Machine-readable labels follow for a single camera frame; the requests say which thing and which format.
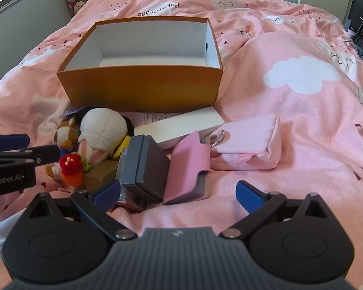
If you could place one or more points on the dark grey box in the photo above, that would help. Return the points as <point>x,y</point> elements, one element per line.
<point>148,166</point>

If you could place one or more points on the orange cardboard box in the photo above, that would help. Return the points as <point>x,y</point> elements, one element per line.
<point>139,89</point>

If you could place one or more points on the dark speckled long box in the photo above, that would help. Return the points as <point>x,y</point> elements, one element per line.
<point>133,204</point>

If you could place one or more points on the small brown cardboard box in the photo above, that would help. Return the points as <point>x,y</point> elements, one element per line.
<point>99,175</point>

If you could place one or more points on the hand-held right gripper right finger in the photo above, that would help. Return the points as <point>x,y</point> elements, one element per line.
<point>248,196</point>

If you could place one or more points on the white round plush toy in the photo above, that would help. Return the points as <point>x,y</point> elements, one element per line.
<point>101,127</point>

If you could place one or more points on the pink printed blanket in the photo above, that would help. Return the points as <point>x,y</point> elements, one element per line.
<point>305,127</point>

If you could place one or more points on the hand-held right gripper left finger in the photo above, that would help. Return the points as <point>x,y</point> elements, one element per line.
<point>107,192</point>

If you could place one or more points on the red and orange crochet toy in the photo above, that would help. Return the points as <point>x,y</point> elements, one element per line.
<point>71,166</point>

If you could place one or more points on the yellow packet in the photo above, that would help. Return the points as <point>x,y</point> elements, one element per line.
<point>122,148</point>

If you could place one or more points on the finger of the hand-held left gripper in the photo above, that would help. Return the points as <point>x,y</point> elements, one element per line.
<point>42,154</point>
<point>10,142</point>

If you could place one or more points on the pink and white plush toy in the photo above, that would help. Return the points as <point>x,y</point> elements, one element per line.
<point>78,5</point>

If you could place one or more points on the white long box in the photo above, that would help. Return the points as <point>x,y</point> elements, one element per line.
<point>181,125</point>

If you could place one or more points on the pink card holder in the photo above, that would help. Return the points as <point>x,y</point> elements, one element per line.
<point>186,169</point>

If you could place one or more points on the pink fabric pouch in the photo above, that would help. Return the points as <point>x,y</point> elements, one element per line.
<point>248,145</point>

